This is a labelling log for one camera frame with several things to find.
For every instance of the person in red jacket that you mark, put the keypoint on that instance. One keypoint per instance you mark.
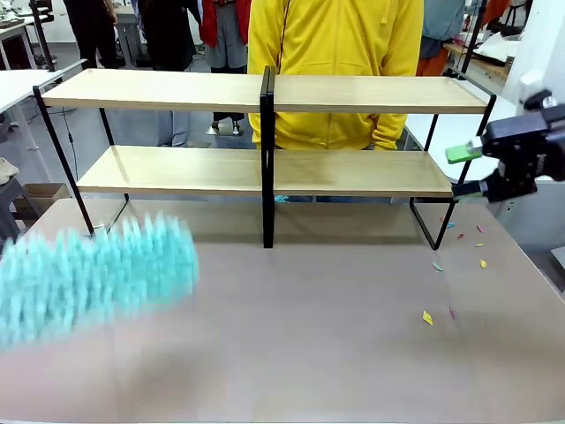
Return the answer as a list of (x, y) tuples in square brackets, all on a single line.
[(212, 22)]

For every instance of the teal fluffy duster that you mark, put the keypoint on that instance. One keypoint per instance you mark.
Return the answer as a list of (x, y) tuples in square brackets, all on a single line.
[(97, 278)]

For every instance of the person in yellow hoodie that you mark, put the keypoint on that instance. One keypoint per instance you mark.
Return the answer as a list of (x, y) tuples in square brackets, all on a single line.
[(344, 35)]

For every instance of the orange garment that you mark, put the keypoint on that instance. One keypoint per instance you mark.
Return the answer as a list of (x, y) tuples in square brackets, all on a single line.
[(493, 9)]

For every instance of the thin black pole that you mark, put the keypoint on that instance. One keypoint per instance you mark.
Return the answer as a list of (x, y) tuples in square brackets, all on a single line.
[(472, 40)]

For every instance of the yellow diamond paper scrap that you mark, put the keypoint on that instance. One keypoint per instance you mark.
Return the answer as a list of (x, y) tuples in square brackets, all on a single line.
[(427, 317)]

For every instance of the cardboard box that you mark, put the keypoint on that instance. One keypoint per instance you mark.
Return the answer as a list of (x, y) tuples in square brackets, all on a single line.
[(46, 196)]

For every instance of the wooden shelf unit black frame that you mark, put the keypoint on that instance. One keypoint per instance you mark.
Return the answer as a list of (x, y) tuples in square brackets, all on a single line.
[(375, 99), (154, 95)]

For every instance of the person in blue top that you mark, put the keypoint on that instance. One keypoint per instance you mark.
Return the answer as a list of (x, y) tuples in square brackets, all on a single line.
[(441, 17)]

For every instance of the teal paper scrap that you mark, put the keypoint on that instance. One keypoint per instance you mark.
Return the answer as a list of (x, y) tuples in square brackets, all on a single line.
[(437, 266)]

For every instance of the person with grey trousers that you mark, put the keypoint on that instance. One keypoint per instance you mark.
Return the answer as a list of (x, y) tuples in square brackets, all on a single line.
[(167, 35)]

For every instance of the wooden workbench with papers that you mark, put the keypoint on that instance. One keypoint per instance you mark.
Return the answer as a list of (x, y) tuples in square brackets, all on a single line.
[(490, 50)]

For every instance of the white background desk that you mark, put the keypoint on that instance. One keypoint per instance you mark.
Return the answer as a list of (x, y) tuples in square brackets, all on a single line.
[(15, 37)]

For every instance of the person in black clothes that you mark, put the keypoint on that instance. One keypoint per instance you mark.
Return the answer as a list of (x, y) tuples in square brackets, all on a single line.
[(92, 26)]

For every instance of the grey background desk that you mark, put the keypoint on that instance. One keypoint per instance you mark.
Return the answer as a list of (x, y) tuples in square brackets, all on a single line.
[(128, 31)]

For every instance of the grey stool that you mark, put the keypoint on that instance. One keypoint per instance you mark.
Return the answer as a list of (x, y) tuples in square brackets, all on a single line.
[(9, 207)]

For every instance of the beige cloth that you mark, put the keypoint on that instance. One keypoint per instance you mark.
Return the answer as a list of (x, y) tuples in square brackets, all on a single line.
[(6, 170)]

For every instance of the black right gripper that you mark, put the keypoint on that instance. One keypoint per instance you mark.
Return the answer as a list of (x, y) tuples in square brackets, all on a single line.
[(525, 150)]

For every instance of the large white side table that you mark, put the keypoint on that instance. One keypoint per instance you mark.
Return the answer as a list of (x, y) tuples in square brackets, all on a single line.
[(446, 130)]

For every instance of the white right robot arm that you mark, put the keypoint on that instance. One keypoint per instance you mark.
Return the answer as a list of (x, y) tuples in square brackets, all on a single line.
[(529, 48)]

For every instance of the black stand pole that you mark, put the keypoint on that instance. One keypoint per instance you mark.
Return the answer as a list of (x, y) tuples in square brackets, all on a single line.
[(42, 35)]

